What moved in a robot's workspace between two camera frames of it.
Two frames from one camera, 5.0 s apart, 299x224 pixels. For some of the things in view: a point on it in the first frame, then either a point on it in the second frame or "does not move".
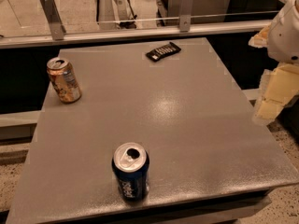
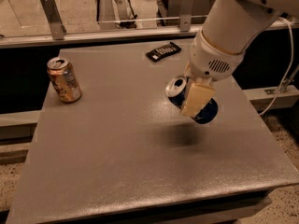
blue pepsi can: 131,162 → 176,91
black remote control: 155,54 does not move
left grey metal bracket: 52,16 does not move
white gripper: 285,36 → 209,59
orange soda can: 63,77 does not move
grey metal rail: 107,37 does not move
